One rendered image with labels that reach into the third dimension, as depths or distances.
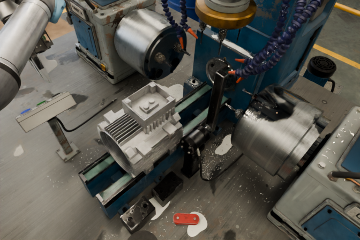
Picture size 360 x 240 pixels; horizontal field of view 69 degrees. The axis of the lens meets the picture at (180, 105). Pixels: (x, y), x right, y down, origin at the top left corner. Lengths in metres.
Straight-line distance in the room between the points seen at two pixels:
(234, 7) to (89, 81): 0.84
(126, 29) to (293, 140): 0.71
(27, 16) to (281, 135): 0.71
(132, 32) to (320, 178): 0.78
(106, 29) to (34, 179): 0.63
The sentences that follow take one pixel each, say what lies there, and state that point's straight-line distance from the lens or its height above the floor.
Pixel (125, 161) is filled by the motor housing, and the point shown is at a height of 0.94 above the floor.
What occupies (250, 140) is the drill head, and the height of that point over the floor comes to 1.07.
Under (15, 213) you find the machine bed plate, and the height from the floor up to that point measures 0.80.
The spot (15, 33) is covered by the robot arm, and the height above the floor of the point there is 1.37.
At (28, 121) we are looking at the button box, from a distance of 0.90.
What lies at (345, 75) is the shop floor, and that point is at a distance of 3.10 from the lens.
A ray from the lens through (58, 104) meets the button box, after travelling 0.91.
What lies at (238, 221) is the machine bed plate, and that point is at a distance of 0.98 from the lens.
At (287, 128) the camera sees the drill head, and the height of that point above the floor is 1.15.
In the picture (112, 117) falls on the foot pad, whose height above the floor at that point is 1.08.
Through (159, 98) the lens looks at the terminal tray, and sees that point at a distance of 0.81.
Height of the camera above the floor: 1.71
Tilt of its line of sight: 49 degrees down
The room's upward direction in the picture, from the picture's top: 4 degrees clockwise
